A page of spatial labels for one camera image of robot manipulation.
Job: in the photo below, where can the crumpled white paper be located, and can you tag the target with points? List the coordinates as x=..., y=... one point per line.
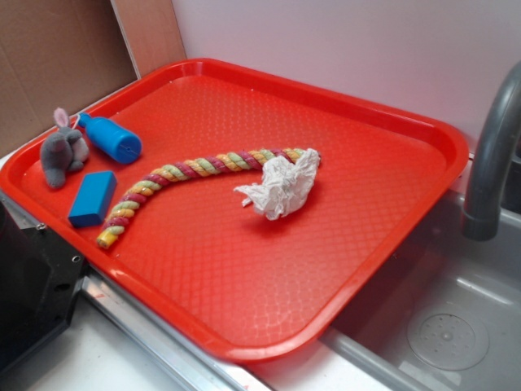
x=284, y=187

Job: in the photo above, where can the red plastic tray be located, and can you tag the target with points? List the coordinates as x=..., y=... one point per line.
x=240, y=286

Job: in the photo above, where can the blue plastic toy bottle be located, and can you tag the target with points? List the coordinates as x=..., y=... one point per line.
x=122, y=145

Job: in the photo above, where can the blue rectangular block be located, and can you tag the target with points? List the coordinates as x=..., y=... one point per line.
x=92, y=200

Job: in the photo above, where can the grey plush bunny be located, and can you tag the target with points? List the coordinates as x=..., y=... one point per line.
x=63, y=151

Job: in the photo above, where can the grey toy faucet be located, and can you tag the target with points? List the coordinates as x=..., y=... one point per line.
x=494, y=182

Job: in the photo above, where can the grey toy sink basin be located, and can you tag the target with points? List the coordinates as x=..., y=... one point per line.
x=443, y=313

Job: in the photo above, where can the brown cardboard panel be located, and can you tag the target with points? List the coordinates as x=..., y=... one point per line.
x=70, y=54

